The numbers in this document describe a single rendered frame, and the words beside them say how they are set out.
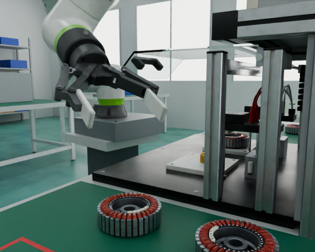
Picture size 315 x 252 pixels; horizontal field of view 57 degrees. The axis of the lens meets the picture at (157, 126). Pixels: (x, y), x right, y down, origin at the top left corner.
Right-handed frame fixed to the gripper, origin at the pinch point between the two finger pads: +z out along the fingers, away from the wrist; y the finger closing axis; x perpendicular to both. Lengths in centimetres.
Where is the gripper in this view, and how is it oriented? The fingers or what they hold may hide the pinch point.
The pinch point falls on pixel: (128, 114)
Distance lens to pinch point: 48.8
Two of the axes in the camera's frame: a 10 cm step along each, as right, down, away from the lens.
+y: -8.2, 0.8, -5.7
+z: 5.0, 6.0, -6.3
